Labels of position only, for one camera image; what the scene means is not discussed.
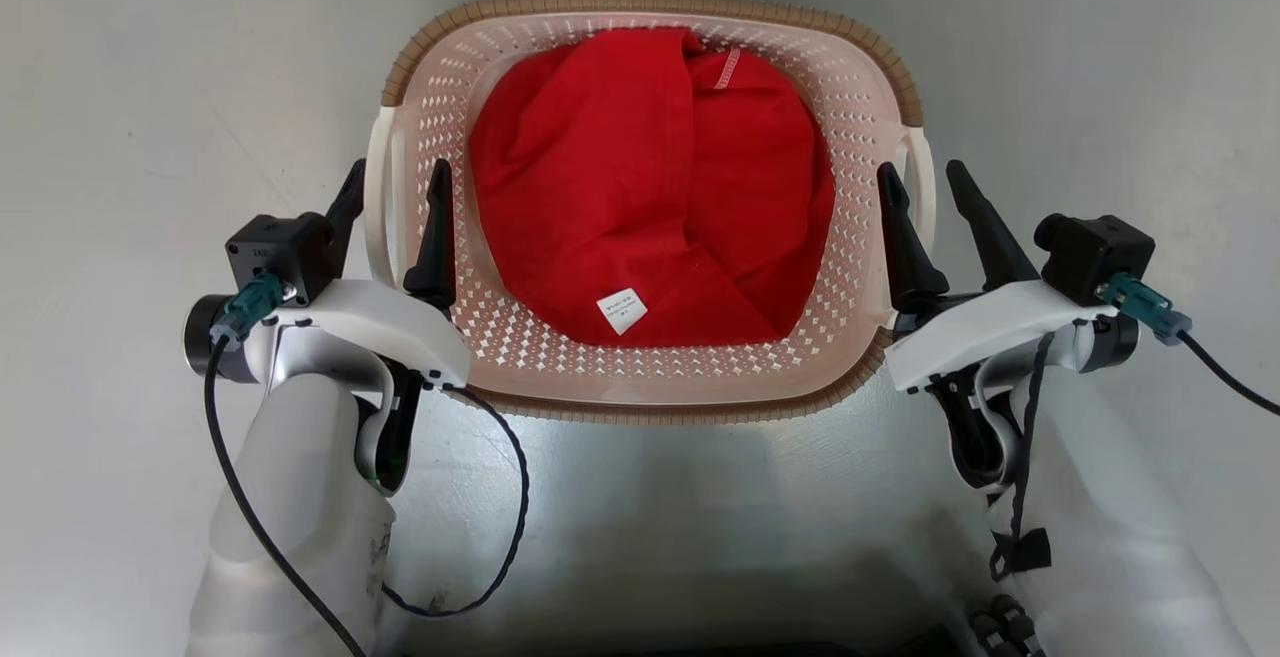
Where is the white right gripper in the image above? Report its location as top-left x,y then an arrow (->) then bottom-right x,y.
876,158 -> 1119,395

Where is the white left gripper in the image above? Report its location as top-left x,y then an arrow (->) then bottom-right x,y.
268,158 -> 472,390

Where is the beige perforated plastic laundry basket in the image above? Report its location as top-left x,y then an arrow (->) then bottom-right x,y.
364,0 -> 938,426

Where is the red garment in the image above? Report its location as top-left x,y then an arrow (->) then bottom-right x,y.
468,27 -> 837,349

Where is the left camera cable teal plug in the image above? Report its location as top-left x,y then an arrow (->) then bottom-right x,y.
203,271 -> 369,657

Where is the camera cable teal plug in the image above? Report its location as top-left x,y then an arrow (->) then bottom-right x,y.
1096,272 -> 1280,417
203,271 -> 369,657

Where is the right camera cable teal plug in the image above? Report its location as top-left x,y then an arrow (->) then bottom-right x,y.
1096,272 -> 1280,417

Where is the thin black right gripper cable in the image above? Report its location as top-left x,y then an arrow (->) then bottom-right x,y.
988,331 -> 1057,584

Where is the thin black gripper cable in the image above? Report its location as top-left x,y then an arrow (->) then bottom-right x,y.
381,385 -> 532,619
988,331 -> 1057,584

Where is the thin black left gripper cable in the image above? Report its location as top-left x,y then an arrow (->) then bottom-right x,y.
381,385 -> 532,619

